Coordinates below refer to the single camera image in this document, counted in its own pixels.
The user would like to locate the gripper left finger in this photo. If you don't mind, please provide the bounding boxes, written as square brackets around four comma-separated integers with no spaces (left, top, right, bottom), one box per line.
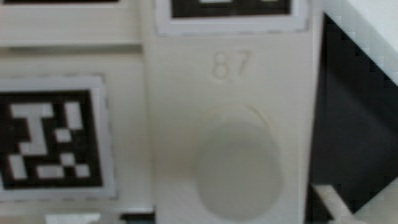
[44,210,156,224]

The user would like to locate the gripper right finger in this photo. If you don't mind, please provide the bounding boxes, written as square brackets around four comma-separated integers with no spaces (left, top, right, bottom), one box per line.
[304,184,368,224]

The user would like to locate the white chair seat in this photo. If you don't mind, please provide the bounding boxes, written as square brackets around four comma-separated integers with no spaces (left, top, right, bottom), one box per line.
[0,50,153,216]

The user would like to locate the white chair back frame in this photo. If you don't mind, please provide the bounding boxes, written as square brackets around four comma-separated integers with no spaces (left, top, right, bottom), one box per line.
[0,0,398,224]

